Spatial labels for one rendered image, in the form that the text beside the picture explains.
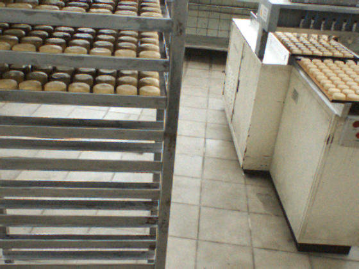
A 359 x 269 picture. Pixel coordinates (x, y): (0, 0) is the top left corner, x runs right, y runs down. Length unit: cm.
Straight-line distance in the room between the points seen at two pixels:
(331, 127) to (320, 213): 49
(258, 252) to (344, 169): 64
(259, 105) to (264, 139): 25
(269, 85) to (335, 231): 91
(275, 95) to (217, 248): 100
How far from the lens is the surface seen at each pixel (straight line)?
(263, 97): 249
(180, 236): 224
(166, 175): 99
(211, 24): 566
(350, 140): 191
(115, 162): 100
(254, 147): 264
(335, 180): 204
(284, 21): 246
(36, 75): 105
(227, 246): 223
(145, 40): 105
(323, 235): 224
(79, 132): 97
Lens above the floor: 151
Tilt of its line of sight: 28 degrees down
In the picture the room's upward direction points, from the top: 5 degrees clockwise
